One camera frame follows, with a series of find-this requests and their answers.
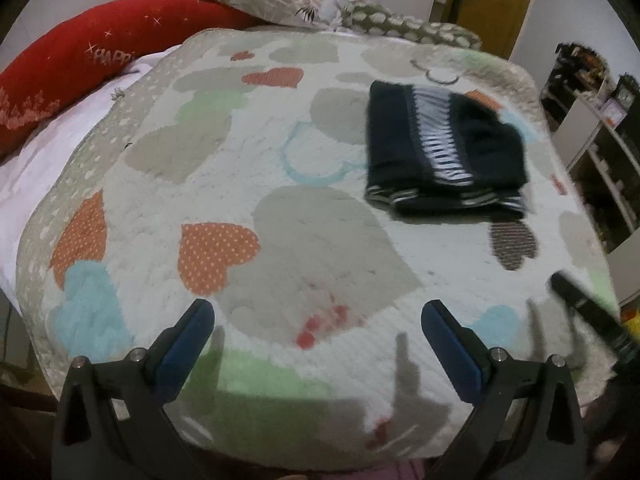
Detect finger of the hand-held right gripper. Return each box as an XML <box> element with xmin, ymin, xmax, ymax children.
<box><xmin>549</xmin><ymin>270</ymin><xmax>640</xmax><ymax>361</ymax></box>

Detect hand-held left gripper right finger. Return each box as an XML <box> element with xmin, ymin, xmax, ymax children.
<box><xmin>420</xmin><ymin>299</ymin><xmax>587</xmax><ymax>480</ymax></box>

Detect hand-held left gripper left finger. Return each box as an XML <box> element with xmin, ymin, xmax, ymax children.
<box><xmin>51</xmin><ymin>298</ymin><xmax>216</xmax><ymax>480</ymax></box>

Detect dark pants with striped trim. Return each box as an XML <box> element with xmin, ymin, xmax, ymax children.
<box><xmin>364</xmin><ymin>80</ymin><xmax>531</xmax><ymax>222</ymax></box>

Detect cluttered white shelf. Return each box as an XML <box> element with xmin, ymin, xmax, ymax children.
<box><xmin>540</xmin><ymin>42</ymin><xmax>640</xmax><ymax>306</ymax></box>

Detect heart patterned quilt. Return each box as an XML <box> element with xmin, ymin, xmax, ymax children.
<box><xmin>15</xmin><ymin>27</ymin><xmax>621</xmax><ymax>473</ymax></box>

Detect pink bed sheet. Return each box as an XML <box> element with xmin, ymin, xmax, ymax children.
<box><xmin>0</xmin><ymin>45</ymin><xmax>183</xmax><ymax>301</ymax></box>

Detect wooden door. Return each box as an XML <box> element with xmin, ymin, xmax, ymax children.
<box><xmin>442</xmin><ymin>0</ymin><xmax>541</xmax><ymax>61</ymax></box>

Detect long red pillow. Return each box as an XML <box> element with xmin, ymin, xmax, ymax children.
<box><xmin>0</xmin><ymin>0</ymin><xmax>261</xmax><ymax>161</ymax></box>

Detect olive cloud patterned pillow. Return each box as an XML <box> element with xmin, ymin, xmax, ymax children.
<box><xmin>342</xmin><ymin>0</ymin><xmax>483</xmax><ymax>52</ymax></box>

